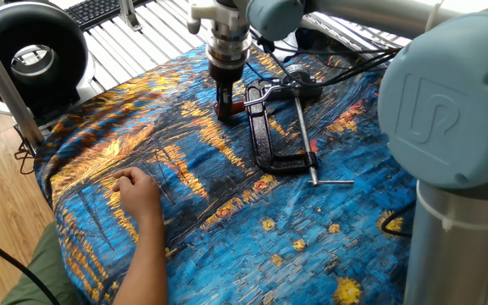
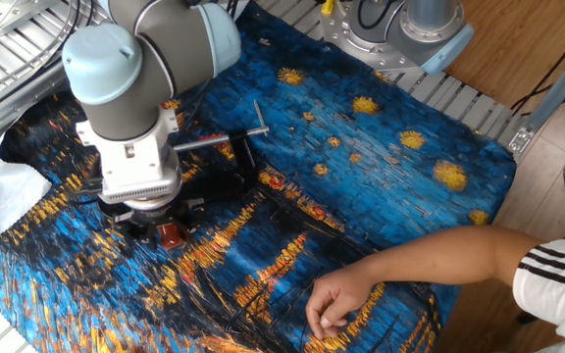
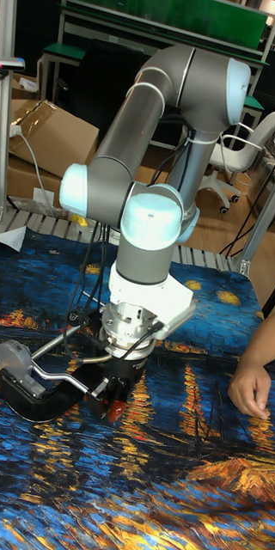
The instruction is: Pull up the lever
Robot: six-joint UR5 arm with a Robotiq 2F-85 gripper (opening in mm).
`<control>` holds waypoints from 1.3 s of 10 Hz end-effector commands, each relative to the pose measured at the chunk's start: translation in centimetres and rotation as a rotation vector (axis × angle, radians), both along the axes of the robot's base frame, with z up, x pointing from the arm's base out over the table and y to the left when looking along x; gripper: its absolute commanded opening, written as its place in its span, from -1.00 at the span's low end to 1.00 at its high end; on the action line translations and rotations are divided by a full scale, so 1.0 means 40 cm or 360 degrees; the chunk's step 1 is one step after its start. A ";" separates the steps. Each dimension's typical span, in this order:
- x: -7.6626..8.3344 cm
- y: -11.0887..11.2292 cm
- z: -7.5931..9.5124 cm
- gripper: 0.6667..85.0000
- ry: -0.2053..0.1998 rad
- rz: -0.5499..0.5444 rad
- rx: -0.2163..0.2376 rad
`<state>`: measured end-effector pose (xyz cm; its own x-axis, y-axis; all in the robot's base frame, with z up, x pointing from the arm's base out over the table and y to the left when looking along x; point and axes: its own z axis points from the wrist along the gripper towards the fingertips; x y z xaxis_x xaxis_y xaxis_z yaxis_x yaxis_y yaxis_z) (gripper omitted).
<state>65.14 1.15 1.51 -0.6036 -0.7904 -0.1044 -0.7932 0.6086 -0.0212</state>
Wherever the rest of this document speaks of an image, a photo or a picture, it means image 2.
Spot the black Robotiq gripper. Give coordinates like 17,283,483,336
114,196,206,249

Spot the metal lever with orange handle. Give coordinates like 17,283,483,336
157,223,189,251

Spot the person's bare forearm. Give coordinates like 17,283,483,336
360,225,543,288

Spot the person's bare hand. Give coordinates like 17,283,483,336
305,267,378,341

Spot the white cloth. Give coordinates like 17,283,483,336
0,131,53,249

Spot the blue and orange painted tablecloth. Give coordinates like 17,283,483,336
0,0,518,353

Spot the white striped shirt sleeve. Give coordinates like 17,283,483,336
511,238,565,353

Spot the aluminium frame post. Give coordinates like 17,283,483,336
0,61,76,168
507,33,565,159

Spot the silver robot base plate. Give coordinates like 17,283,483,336
320,0,414,73

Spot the black floor cable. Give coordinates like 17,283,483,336
510,14,565,119

